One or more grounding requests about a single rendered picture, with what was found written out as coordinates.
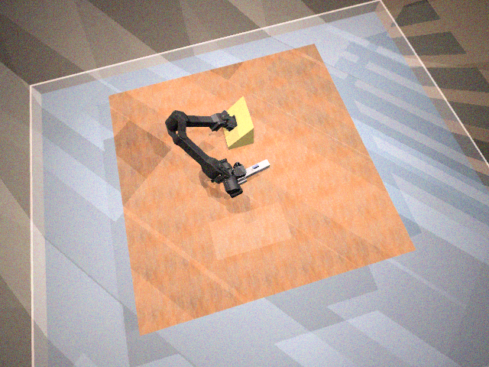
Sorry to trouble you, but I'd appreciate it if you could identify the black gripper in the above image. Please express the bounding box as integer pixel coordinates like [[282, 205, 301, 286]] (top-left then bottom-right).
[[230, 184, 243, 198]]

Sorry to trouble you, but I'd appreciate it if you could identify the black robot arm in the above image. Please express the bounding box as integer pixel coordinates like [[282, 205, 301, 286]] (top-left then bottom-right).
[[165, 110, 247, 194]]

